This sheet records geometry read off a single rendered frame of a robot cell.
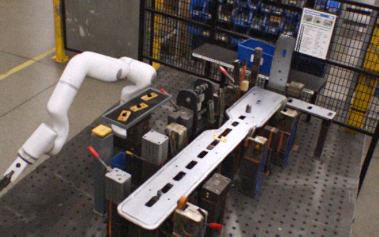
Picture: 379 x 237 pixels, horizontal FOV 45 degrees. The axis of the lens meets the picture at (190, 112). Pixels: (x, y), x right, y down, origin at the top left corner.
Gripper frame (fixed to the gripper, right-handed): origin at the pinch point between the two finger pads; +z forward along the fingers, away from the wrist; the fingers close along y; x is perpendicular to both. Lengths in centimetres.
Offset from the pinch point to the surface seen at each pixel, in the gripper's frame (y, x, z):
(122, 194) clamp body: -12, -39, -31
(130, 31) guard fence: 281, 20, -114
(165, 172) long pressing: 0, -49, -48
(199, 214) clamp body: -32, -64, -46
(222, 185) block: -13, -69, -59
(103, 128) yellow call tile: 1.2, -16.7, -45.0
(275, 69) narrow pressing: 71, -74, -132
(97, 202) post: 17.1, -37.2, -15.6
